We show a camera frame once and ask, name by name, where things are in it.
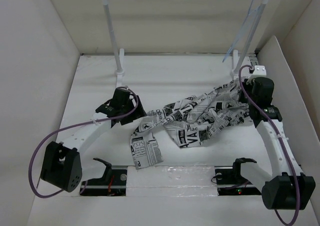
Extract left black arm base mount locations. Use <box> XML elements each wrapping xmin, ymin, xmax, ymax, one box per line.
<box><xmin>79</xmin><ymin>158</ymin><xmax>128</xmax><ymax>197</ymax></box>

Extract black white newspaper print trousers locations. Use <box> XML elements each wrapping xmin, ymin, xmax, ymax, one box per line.
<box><xmin>130</xmin><ymin>79</ymin><xmax>249</xmax><ymax>169</ymax></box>

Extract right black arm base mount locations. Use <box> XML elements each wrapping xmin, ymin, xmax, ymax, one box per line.
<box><xmin>211</xmin><ymin>158</ymin><xmax>261</xmax><ymax>196</ymax></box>

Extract clear blue plastic hanger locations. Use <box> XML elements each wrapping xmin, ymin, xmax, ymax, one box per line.
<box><xmin>223</xmin><ymin>0</ymin><xmax>260</xmax><ymax>62</ymax></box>

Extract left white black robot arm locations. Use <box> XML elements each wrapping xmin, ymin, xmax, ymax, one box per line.
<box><xmin>40</xmin><ymin>87</ymin><xmax>146</xmax><ymax>192</ymax></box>

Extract aluminium rail right side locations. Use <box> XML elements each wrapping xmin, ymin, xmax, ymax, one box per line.
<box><xmin>249</xmin><ymin>50</ymin><xmax>260</xmax><ymax>66</ymax></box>

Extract white metal clothes rack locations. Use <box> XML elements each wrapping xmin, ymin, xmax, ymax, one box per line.
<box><xmin>98</xmin><ymin>0</ymin><xmax>275</xmax><ymax>84</ymax></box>

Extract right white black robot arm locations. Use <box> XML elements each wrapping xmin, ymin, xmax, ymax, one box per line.
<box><xmin>231</xmin><ymin>77</ymin><xmax>316</xmax><ymax>210</ymax></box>

